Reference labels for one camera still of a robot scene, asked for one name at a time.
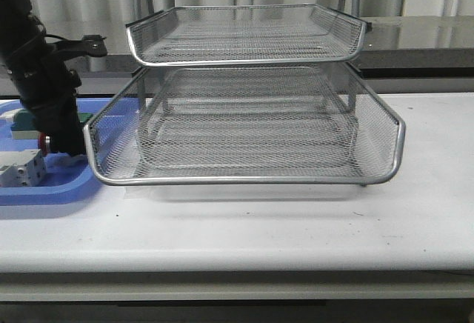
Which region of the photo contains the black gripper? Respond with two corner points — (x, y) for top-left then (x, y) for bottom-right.
(7, 35), (107, 156)

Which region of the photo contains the red emergency stop button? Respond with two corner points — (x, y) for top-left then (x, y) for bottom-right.
(37, 133), (55, 156)

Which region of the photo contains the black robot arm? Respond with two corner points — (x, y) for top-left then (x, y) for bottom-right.
(1, 0), (107, 156)

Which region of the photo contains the green terminal block module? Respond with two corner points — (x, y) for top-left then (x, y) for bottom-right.
(10, 109), (93, 142)

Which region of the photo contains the white circuit breaker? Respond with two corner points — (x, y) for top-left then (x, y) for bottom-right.
(1, 149), (47, 187)

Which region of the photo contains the grey stone back counter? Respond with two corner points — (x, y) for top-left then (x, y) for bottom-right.
(46, 16), (473, 97)

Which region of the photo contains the silver wire rack frame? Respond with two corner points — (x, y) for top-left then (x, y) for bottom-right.
(131, 0), (368, 187)

